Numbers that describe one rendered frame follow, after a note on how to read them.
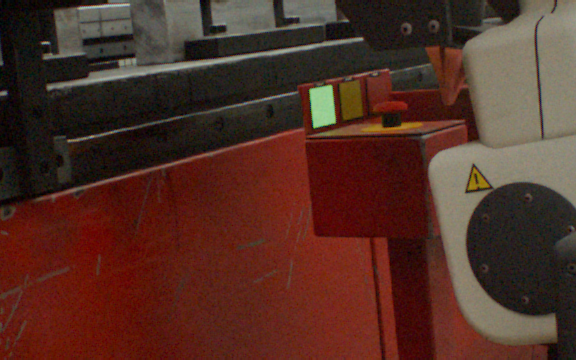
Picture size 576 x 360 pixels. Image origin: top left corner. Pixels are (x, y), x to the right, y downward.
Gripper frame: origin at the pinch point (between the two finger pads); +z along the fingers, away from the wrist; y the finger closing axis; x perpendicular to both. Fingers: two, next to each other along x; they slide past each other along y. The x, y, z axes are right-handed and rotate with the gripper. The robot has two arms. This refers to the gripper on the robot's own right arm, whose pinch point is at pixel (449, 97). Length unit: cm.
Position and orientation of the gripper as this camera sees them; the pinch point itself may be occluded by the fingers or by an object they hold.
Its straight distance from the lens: 149.5
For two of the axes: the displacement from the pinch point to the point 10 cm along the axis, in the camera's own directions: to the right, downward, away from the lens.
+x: -5.8, 1.6, -7.9
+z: -0.9, 9.6, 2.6
